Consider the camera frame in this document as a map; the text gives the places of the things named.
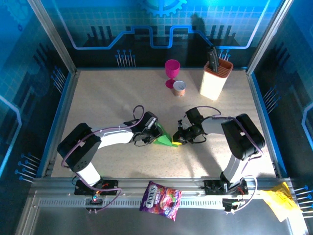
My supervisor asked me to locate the black knife handle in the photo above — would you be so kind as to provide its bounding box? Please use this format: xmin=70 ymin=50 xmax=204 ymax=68
xmin=207 ymin=46 xmax=220 ymax=73

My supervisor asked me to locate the aluminium front rail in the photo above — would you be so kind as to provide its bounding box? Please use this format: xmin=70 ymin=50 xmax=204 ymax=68
xmin=30 ymin=176 xmax=293 ymax=196

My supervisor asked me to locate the aluminium side rail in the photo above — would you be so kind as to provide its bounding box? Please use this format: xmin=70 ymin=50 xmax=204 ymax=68
xmin=245 ymin=70 xmax=288 ymax=179
xmin=40 ymin=70 xmax=80 ymax=179

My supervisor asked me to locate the slotted metal cable duct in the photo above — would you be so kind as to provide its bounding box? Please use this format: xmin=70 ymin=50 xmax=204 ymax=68
xmin=38 ymin=198 xmax=224 ymax=208

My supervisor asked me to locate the tin can with silver lid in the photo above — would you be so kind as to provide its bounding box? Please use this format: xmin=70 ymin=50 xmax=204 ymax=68
xmin=173 ymin=80 xmax=187 ymax=97

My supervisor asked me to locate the pink plastic goblet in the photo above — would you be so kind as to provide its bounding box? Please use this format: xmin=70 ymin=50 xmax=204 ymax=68
xmin=164 ymin=59 xmax=181 ymax=89

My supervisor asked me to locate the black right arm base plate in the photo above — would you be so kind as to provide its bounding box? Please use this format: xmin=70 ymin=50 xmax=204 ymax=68
xmin=203 ymin=178 xmax=249 ymax=196

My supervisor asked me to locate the aluminium corner post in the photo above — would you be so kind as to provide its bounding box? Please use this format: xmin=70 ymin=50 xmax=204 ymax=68
xmin=26 ymin=0 xmax=79 ymax=75
xmin=245 ymin=0 xmax=295 ymax=75

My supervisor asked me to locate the purple candy bag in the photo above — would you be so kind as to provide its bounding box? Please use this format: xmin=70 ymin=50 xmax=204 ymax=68
xmin=138 ymin=180 xmax=183 ymax=222

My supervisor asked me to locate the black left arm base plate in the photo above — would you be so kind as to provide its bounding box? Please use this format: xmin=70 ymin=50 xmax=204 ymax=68
xmin=74 ymin=179 xmax=119 ymax=196

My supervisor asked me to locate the beige knife block orange top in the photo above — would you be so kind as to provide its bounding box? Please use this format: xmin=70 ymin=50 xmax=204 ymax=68
xmin=199 ymin=58 xmax=234 ymax=101

